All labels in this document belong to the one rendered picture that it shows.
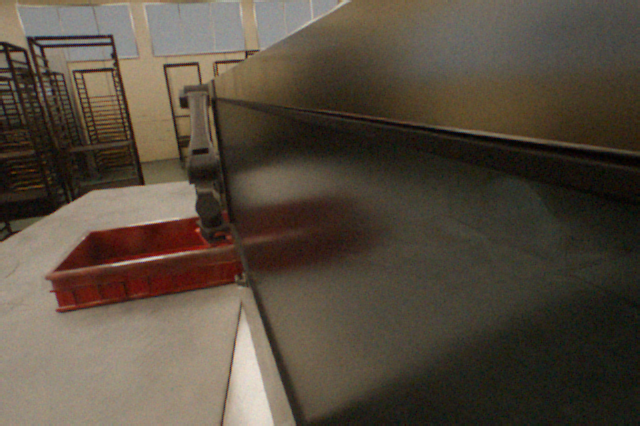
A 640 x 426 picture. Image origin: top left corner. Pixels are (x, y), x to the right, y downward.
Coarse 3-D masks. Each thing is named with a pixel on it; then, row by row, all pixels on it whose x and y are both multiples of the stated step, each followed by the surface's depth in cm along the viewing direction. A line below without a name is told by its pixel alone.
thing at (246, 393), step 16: (240, 320) 85; (240, 336) 79; (240, 352) 74; (240, 368) 70; (256, 368) 70; (240, 384) 66; (256, 384) 66; (240, 400) 63; (256, 400) 63; (224, 416) 60; (240, 416) 60; (256, 416) 60
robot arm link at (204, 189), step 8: (216, 160) 98; (216, 176) 101; (192, 184) 98; (200, 184) 95; (208, 184) 95; (200, 192) 91; (208, 192) 92; (216, 192) 97; (200, 200) 92; (208, 200) 92; (216, 200) 93; (200, 208) 92; (208, 208) 93; (216, 208) 93; (200, 216) 93; (208, 216) 93
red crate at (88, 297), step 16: (128, 256) 122; (144, 256) 122; (192, 272) 98; (208, 272) 99; (224, 272) 100; (80, 288) 93; (96, 288) 94; (112, 288) 95; (128, 288) 96; (144, 288) 96; (160, 288) 97; (176, 288) 98; (192, 288) 99; (64, 304) 93; (80, 304) 94; (96, 304) 94
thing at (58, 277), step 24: (192, 216) 124; (96, 240) 119; (120, 240) 120; (144, 240) 122; (168, 240) 124; (192, 240) 125; (72, 264) 102; (120, 264) 92; (144, 264) 94; (168, 264) 95; (192, 264) 96; (48, 288) 90; (72, 288) 91
